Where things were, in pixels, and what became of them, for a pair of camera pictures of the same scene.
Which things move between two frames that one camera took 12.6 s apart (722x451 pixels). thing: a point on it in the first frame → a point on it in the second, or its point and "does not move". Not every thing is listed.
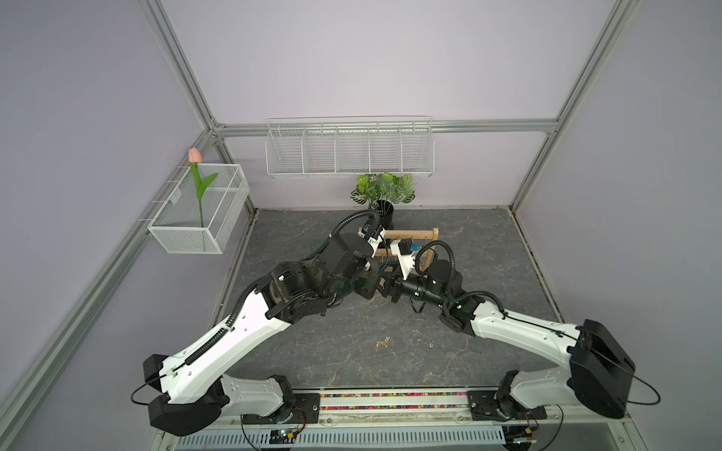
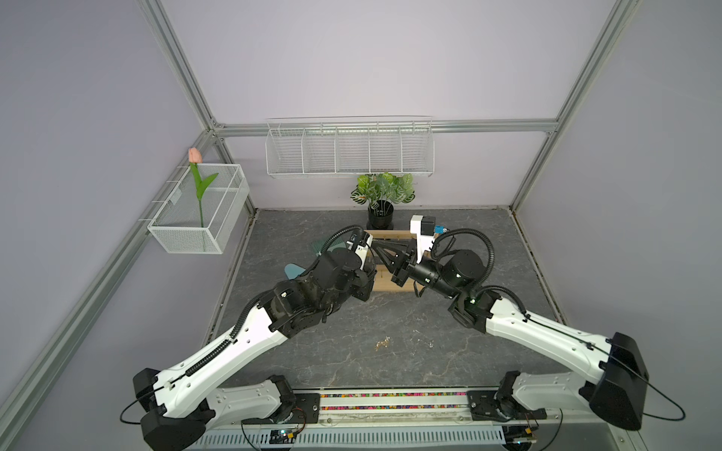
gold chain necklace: x=384 y=343 does not move
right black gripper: x=393 y=285 → x=403 y=272
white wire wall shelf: x=350 y=147 does not move
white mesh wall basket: x=177 y=225 does not move
